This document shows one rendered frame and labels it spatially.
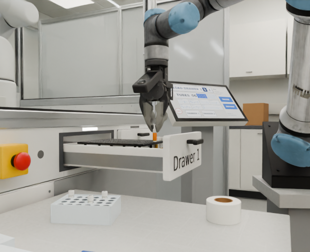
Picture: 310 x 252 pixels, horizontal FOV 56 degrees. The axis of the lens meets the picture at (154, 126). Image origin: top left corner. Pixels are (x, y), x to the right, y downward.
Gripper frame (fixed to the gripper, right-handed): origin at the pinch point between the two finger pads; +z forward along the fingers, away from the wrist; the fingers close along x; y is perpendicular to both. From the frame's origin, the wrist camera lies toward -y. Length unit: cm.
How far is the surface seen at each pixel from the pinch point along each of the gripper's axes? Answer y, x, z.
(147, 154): -13.0, -4.0, 6.4
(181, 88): 83, 20, -21
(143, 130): 35.8, 21.2, 2.2
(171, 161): -13.5, -10.7, 7.9
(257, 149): 290, -5, 33
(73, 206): -34.1, 2.0, 14.7
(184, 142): -3.5, -10.8, 3.9
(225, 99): 104, -2, -15
